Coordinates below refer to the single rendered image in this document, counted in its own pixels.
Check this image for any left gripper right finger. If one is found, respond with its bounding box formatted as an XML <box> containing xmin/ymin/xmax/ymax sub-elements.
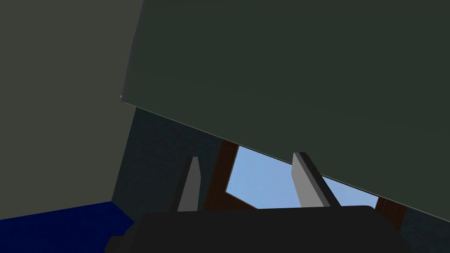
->
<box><xmin>291</xmin><ymin>152</ymin><xmax>341</xmax><ymax>208</ymax></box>

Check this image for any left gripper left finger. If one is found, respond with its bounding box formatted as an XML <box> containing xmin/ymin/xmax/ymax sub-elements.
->
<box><xmin>169</xmin><ymin>156</ymin><xmax>202</xmax><ymax>213</ymax></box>

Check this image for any brown framed window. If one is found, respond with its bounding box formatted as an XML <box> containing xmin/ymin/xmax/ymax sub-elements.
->
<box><xmin>203</xmin><ymin>140</ymin><xmax>408</xmax><ymax>232</ymax></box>

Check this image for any dark green door leaf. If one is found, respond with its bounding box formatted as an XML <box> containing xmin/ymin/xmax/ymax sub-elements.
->
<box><xmin>120</xmin><ymin>0</ymin><xmax>450</xmax><ymax>223</ymax></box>

